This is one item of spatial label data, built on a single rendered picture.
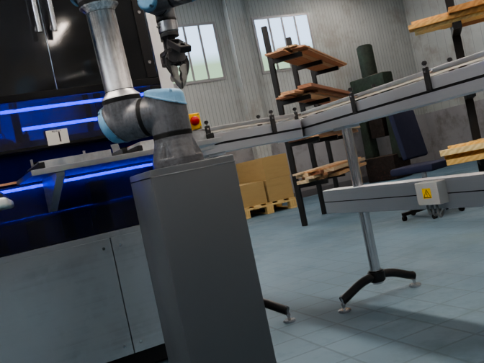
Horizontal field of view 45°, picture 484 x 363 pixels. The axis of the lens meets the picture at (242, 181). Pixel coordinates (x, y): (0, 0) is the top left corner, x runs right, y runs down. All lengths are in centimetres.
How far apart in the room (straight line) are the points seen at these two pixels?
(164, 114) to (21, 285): 104
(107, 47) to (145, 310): 119
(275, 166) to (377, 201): 639
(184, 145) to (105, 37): 40
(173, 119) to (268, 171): 733
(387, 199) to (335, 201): 39
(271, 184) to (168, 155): 735
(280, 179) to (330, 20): 406
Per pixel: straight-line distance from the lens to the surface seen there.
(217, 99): 1050
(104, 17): 182
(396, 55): 1266
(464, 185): 234
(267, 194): 901
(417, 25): 437
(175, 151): 167
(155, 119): 171
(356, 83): 1140
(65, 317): 248
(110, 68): 179
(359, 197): 281
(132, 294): 253
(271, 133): 293
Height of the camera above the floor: 74
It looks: 1 degrees down
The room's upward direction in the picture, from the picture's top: 12 degrees counter-clockwise
